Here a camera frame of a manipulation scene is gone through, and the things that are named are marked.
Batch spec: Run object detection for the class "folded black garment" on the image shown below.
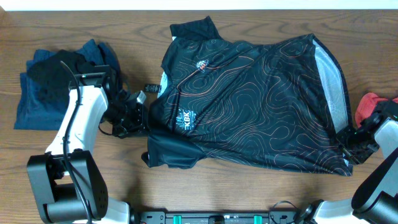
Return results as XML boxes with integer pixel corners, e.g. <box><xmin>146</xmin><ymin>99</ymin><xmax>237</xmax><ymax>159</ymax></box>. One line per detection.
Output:
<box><xmin>27</xmin><ymin>50</ymin><xmax>95</xmax><ymax>106</ymax></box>

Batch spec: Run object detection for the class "black orange patterned jersey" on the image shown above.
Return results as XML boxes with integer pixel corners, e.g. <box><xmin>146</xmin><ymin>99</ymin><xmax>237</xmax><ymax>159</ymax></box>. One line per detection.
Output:
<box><xmin>142</xmin><ymin>17</ymin><xmax>353</xmax><ymax>176</ymax></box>

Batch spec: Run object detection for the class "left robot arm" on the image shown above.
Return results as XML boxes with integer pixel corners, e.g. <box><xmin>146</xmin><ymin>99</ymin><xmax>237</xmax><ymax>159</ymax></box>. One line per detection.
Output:
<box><xmin>27</xmin><ymin>63</ymin><xmax>148</xmax><ymax>223</ymax></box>

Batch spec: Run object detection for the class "red t-shirt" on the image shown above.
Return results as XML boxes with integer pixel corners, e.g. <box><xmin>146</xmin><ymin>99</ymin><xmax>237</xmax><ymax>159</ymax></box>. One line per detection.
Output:
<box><xmin>354</xmin><ymin>93</ymin><xmax>388</xmax><ymax>128</ymax></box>

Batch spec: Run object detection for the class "folded navy blue garment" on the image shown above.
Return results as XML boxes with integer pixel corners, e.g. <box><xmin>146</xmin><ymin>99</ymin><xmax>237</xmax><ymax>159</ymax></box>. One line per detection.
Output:
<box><xmin>14</xmin><ymin>39</ymin><xmax>120</xmax><ymax>131</ymax></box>

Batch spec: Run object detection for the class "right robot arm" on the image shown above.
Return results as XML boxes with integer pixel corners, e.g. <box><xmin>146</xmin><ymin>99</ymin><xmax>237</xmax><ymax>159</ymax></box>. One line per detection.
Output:
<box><xmin>303</xmin><ymin>118</ymin><xmax>397</xmax><ymax>224</ymax></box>

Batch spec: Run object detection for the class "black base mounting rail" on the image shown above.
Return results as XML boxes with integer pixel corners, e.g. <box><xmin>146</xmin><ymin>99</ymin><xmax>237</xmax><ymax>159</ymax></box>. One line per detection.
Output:
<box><xmin>129</xmin><ymin>202</ymin><xmax>313</xmax><ymax>224</ymax></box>

